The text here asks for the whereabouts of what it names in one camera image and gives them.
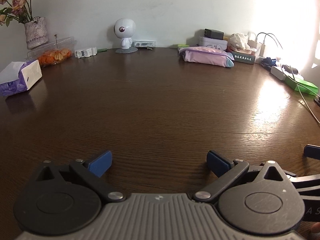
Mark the green and white packet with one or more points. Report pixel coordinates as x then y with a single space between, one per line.
185 45

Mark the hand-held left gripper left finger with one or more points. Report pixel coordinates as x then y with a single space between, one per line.
101 163

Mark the clear plastic snack container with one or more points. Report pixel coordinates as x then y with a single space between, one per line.
53 55

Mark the green flat box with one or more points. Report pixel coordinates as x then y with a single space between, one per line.
302 85

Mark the white wall charger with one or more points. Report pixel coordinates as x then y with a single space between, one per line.
261 48

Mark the black metal clips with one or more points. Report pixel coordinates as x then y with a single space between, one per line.
317 100

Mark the printed tin box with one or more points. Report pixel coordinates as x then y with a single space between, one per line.
212 43

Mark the small green wrapper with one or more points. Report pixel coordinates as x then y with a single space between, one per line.
102 50

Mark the white rectangular device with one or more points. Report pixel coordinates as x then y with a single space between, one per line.
143 43

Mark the black power adapter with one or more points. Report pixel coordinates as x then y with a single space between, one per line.
213 33

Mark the white power strip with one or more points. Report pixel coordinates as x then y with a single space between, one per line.
278 72

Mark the white round-headed robot figure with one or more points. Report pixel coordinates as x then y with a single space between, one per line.
124 30

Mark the black plug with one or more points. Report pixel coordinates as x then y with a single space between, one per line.
291 69

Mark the purple and white tissue box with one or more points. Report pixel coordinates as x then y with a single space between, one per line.
23 78

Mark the pink and blue mesh vest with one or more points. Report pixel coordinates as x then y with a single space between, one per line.
207 57

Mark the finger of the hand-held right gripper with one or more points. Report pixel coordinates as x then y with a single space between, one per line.
312 152

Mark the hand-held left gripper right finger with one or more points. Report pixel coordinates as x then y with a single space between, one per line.
216 163

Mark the dark labelled box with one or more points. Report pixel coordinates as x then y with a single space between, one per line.
243 58

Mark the white plastic clip holder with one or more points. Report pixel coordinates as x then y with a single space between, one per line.
86 52

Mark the dried rose bouquet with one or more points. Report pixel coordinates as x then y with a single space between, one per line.
18 2

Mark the crumpled white tissue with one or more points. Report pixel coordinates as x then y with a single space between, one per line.
238 41

